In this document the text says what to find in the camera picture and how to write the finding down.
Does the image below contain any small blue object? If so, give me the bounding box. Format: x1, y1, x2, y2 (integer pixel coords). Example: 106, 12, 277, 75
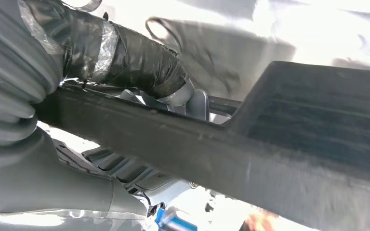
154, 207, 199, 231

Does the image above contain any orange object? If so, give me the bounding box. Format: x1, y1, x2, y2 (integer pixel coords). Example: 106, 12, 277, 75
238, 209, 280, 231

